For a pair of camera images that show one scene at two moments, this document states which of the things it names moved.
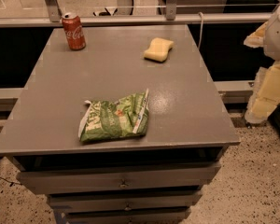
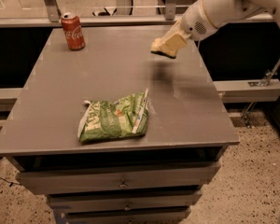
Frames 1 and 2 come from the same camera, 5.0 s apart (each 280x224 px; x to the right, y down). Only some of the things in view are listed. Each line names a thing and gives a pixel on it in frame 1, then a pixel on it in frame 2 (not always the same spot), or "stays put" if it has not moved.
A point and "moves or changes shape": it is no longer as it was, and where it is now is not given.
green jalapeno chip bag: (128, 117) stays put
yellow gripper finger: (257, 38) → (193, 23)
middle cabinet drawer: (91, 201) stays put
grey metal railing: (171, 17) stays put
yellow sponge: (159, 49) moves or changes shape
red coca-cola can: (74, 30) stays put
